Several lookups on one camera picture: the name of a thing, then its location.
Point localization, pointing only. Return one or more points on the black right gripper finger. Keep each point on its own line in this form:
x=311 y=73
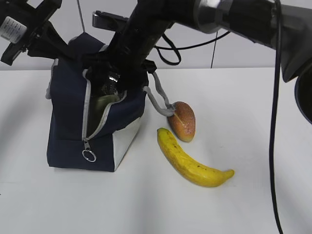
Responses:
x=99 y=73

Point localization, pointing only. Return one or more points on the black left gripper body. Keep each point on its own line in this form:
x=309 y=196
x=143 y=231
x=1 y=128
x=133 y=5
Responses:
x=19 y=20

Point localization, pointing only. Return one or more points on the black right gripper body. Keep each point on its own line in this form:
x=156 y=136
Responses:
x=129 y=48

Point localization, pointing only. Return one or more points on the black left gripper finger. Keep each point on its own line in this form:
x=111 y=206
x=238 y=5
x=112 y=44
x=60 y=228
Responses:
x=45 y=42

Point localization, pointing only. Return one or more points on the glass container with green lid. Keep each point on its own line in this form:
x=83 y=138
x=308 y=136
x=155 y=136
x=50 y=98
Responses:
x=96 y=110

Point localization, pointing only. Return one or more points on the navy and white lunch bag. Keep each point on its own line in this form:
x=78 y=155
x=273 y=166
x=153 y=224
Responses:
x=76 y=141

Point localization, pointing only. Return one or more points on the brown bread roll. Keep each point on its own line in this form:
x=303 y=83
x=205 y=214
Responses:
x=183 y=121

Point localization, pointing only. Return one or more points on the yellow banana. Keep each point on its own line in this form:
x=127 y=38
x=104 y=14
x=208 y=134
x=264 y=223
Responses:
x=188 y=167

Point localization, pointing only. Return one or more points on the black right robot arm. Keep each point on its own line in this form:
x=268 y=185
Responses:
x=283 y=27

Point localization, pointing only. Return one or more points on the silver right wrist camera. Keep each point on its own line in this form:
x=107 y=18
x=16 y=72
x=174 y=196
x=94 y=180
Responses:
x=108 y=21

